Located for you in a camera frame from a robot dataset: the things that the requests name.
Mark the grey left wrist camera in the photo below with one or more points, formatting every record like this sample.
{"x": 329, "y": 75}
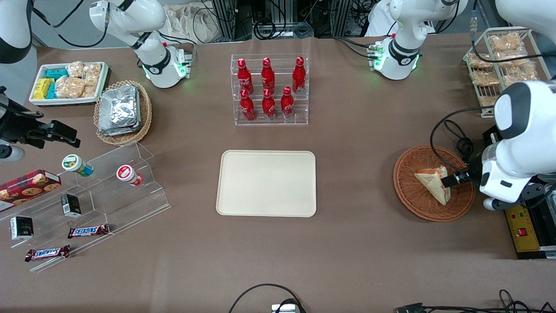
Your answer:
{"x": 493, "y": 204}

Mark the small silver device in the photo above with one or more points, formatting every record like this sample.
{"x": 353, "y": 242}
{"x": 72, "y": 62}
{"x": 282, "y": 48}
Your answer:
{"x": 284, "y": 308}

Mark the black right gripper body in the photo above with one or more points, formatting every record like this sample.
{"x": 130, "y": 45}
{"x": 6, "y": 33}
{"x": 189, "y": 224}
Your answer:
{"x": 18, "y": 127}

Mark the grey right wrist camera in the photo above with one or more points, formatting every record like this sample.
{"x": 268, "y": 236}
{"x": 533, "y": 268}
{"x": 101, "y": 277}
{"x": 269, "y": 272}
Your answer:
{"x": 11, "y": 153}

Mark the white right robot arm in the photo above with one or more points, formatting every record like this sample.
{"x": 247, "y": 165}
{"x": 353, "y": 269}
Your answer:
{"x": 130, "y": 17}

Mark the triangle sandwich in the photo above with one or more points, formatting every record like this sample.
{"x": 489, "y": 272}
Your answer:
{"x": 432, "y": 183}

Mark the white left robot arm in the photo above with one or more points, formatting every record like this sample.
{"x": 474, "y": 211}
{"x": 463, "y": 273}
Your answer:
{"x": 530, "y": 130}

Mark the snickers chocolate bar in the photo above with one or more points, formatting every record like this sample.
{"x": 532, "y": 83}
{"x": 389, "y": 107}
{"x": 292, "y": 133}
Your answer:
{"x": 47, "y": 253}
{"x": 88, "y": 231}

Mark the teal snack packet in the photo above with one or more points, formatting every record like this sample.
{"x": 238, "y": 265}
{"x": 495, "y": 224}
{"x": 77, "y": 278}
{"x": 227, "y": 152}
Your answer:
{"x": 52, "y": 90}
{"x": 56, "y": 73}

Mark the green lid yogurt cup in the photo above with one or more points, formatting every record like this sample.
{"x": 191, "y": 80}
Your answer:
{"x": 74, "y": 164}

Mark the clear acrylic stepped display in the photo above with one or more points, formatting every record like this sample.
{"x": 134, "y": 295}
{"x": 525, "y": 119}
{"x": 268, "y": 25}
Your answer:
{"x": 130, "y": 208}

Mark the red tartan cookie box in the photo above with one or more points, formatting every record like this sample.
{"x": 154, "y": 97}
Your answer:
{"x": 26, "y": 189}

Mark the clear rice cracker packet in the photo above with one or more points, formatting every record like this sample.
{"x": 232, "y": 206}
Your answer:
{"x": 510, "y": 57}
{"x": 504, "y": 41}
{"x": 69, "y": 87}
{"x": 487, "y": 101}
{"x": 520, "y": 74}
{"x": 92, "y": 74}
{"x": 484, "y": 78}
{"x": 75, "y": 69}
{"x": 88, "y": 91}
{"x": 479, "y": 61}

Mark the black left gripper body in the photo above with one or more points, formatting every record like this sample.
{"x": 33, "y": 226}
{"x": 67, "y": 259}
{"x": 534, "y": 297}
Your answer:
{"x": 472, "y": 171}

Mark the small black carton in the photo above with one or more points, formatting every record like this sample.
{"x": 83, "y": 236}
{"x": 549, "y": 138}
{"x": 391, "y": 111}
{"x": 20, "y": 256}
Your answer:
{"x": 21, "y": 228}
{"x": 71, "y": 205}

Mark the clear acrylic bottle rack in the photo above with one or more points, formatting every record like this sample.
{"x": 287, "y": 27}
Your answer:
{"x": 256, "y": 123}

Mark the red cola bottle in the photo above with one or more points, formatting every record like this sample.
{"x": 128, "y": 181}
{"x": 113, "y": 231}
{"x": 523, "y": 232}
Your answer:
{"x": 287, "y": 104}
{"x": 269, "y": 106}
{"x": 244, "y": 78}
{"x": 299, "y": 74}
{"x": 268, "y": 76}
{"x": 247, "y": 108}

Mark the yellow black control box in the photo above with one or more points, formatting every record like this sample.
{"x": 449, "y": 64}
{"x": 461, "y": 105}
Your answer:
{"x": 523, "y": 230}

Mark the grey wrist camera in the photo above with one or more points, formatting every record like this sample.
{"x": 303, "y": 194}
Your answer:
{"x": 11, "y": 153}
{"x": 493, "y": 204}

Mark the white plastic bin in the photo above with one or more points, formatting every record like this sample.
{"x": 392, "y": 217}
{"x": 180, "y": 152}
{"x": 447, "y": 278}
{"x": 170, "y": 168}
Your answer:
{"x": 65, "y": 103}

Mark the red lid yogurt cup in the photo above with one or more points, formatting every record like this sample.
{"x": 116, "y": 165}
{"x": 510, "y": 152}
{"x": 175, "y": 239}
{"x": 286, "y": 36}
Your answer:
{"x": 127, "y": 174}

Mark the cream plastic tray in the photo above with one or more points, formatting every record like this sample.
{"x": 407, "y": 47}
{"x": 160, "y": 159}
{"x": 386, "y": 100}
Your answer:
{"x": 266, "y": 182}

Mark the yellow snack packet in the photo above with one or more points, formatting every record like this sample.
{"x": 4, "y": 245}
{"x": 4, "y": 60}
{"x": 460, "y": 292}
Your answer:
{"x": 42, "y": 88}

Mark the light wicker basket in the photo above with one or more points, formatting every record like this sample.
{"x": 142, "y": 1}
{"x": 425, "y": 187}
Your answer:
{"x": 130, "y": 140}

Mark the brown wicker basket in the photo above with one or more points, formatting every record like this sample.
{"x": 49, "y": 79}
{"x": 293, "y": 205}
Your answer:
{"x": 410, "y": 198}

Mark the white cloth bag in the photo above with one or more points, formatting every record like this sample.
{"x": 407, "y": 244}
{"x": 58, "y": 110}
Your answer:
{"x": 191, "y": 21}

